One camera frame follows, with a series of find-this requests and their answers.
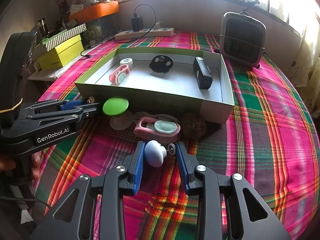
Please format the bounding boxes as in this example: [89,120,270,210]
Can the green cap knob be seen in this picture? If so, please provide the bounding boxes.
[103,97,133,131]

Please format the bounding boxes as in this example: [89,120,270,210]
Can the black round disc gadget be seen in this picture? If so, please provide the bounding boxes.
[149,55,174,74]

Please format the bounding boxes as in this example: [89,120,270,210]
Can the brown walnut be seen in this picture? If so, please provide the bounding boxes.
[181,113,206,139]

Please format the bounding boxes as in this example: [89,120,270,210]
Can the orange tray shelf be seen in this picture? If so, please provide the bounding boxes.
[68,1,119,24]

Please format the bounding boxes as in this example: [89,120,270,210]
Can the cream dotted curtain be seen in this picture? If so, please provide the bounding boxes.
[290,17,320,118]

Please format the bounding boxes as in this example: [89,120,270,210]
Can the striped green white box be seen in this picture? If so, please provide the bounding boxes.
[39,23,87,51]

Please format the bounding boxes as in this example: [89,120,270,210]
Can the grey portable fan heater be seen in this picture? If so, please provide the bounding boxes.
[219,11,266,68]

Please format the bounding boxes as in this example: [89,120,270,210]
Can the black rectangular device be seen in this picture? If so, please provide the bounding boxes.
[193,57,213,90]

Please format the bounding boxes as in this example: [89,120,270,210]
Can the white power strip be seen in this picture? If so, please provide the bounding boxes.
[114,28,175,41]

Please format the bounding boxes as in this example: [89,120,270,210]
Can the shallow cardboard box tray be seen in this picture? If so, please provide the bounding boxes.
[75,47,234,124]

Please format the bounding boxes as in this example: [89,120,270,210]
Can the black charger with cable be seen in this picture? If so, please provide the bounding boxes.
[80,4,157,59]

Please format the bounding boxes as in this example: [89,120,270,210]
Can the yellow box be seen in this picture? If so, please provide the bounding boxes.
[36,34,84,70]

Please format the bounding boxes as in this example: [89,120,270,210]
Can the white knob with screw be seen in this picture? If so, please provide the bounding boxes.
[144,140,176,167]

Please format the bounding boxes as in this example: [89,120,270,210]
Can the pink clip with mint button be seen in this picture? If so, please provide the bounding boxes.
[133,116,181,144]

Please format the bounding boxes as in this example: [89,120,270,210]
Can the white round tape roll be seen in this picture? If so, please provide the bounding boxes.
[120,58,133,66]

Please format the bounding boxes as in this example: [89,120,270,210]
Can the person left hand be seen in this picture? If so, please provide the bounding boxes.
[0,152,43,181]

